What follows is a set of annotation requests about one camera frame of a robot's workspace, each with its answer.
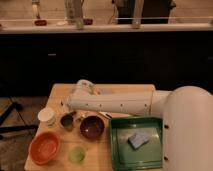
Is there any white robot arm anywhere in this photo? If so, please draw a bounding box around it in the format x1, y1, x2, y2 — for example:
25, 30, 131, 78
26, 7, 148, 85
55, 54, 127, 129
65, 80, 213, 171

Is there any dark red bowl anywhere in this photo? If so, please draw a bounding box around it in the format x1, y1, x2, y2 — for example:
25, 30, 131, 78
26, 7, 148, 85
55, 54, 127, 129
80, 116, 105, 140

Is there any orange bowl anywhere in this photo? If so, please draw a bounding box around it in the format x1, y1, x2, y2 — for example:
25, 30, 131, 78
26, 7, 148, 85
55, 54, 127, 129
28, 131, 60, 165

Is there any red bowl on counter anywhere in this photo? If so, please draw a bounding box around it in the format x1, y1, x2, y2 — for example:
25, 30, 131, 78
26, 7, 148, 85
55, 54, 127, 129
34, 20, 47, 26

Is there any grey blue cloth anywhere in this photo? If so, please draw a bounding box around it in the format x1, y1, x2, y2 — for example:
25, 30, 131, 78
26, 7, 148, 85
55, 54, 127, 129
98, 89, 114, 95

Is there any metal measuring scoop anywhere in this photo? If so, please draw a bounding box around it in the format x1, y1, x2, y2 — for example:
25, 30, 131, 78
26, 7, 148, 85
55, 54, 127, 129
60, 112, 76, 131

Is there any blue grey sponge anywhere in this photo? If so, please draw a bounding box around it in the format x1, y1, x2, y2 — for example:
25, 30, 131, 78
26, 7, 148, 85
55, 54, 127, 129
128, 131, 150, 150

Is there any white cup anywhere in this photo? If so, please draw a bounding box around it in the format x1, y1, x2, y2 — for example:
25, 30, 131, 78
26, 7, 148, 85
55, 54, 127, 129
38, 107, 56, 126

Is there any dark red dish on counter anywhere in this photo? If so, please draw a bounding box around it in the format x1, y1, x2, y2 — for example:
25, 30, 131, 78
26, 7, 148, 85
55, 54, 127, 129
83, 19, 93, 25

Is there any green plastic tray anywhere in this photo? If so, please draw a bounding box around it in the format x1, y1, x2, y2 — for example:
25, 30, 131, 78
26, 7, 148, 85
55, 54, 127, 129
109, 117, 163, 171

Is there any small green cup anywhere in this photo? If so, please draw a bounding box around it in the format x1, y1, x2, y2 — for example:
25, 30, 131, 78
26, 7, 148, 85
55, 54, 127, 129
68, 146, 86, 164

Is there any black chair base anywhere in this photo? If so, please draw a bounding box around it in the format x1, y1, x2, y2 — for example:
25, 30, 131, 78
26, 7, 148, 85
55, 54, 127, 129
0, 78, 39, 140

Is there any white handled utensil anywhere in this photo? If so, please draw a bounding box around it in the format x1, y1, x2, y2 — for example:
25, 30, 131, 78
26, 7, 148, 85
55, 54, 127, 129
99, 112, 112, 119

